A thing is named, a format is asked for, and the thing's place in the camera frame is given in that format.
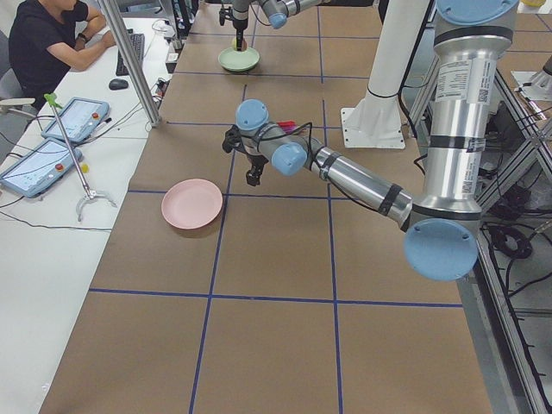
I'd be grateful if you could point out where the reacher grabber tool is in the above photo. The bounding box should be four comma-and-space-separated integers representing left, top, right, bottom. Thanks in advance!
44, 93, 117, 223

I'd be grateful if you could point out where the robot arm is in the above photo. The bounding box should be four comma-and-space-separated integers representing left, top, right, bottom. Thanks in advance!
223, 1, 518, 280
229, 0, 324, 52

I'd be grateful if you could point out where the grey aluminium post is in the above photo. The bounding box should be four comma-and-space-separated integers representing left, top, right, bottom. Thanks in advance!
98, 0, 161, 128

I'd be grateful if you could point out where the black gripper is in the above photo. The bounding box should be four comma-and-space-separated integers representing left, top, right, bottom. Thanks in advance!
232, 16, 248, 52
246, 154, 267, 186

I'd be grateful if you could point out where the seated person black shirt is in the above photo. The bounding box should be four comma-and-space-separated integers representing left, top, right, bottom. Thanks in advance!
9, 0, 116, 110

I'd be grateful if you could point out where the black keyboard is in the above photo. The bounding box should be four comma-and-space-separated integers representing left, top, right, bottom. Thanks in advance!
115, 33, 146, 77

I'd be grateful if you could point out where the far teach pendant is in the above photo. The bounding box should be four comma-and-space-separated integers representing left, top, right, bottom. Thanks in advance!
49, 97, 110, 144

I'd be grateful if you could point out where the pink plate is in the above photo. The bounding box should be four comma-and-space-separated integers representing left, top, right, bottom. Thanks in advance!
161, 179, 223, 229

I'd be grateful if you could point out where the peach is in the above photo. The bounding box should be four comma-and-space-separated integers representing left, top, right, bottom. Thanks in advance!
232, 37, 248, 53

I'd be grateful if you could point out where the black camera bracket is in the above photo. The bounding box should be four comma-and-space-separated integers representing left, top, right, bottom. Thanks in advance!
222, 125, 243, 154

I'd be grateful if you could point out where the black computer mouse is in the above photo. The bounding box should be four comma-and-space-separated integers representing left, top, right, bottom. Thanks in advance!
108, 78, 129, 91

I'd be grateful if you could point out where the near teach pendant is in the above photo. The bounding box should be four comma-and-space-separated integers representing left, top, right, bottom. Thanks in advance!
1, 138, 74, 198

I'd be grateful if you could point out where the green plate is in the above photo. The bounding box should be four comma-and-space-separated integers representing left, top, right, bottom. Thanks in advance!
218, 47, 260, 72

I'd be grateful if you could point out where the white camera stand base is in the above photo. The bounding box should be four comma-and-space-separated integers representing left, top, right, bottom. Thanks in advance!
341, 0, 433, 149

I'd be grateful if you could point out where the teach pendant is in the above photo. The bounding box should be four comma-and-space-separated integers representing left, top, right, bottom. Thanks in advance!
49, 97, 110, 144
1, 138, 74, 198

